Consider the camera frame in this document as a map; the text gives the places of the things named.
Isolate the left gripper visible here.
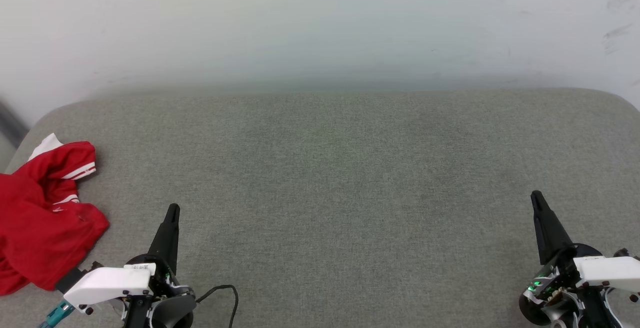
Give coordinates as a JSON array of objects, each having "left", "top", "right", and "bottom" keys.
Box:
[{"left": 121, "top": 204, "right": 197, "bottom": 328}]

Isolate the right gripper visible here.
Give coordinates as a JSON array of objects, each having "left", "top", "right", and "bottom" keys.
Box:
[{"left": 519, "top": 190, "right": 623, "bottom": 328}]

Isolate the red basketball jersey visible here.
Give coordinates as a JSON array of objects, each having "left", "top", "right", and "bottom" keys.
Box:
[{"left": 0, "top": 133, "right": 111, "bottom": 297}]

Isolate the grey fabric sofa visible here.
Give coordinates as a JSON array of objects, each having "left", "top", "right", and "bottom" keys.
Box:
[{"left": 0, "top": 87, "right": 640, "bottom": 328}]

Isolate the thin black left gripper cable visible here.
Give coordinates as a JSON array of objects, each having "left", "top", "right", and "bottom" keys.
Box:
[{"left": 195, "top": 285, "right": 240, "bottom": 328}]

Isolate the teal left camera cable plug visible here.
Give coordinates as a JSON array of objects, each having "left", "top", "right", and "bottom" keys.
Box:
[{"left": 39, "top": 300, "right": 76, "bottom": 328}]

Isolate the dark grey wall strip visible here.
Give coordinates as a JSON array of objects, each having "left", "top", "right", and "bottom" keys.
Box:
[{"left": 0, "top": 98, "right": 30, "bottom": 150}]

